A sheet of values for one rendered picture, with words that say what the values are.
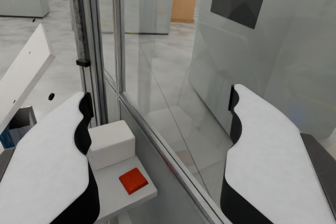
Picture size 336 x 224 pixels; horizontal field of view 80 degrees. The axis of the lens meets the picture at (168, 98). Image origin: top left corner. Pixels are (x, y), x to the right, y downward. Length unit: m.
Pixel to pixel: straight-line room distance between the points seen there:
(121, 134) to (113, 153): 0.08
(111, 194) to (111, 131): 0.23
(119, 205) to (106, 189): 0.08
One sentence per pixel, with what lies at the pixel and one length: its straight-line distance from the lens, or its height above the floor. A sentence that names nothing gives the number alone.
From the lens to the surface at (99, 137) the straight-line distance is 0.81.
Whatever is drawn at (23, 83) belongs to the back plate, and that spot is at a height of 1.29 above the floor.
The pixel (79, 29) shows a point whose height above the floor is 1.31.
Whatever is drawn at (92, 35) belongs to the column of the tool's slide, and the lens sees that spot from 0.84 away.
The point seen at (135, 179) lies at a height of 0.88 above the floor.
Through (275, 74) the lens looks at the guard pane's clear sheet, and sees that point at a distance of 0.35.
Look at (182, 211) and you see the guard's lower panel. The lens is 0.76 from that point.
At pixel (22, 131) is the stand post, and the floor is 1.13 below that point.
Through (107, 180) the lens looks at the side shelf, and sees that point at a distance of 0.82.
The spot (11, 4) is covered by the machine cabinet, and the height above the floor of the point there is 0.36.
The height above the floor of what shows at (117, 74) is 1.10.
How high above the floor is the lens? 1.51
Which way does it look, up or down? 31 degrees down
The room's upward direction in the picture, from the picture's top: 6 degrees clockwise
